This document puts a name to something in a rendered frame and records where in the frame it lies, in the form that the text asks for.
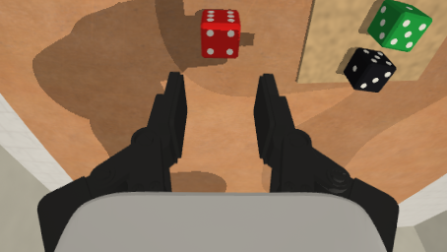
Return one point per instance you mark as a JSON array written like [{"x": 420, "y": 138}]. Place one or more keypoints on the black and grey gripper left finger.
[{"x": 137, "y": 168}]

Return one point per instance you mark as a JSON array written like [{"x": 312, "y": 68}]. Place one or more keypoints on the red die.
[{"x": 220, "y": 33}]

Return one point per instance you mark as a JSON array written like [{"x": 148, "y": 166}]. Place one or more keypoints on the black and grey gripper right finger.
[{"x": 298, "y": 167}]

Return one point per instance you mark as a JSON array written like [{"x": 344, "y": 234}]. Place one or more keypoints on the green die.
[{"x": 398, "y": 25}]

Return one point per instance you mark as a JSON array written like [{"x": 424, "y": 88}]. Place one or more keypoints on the black die with white pips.
[{"x": 369, "y": 70}]

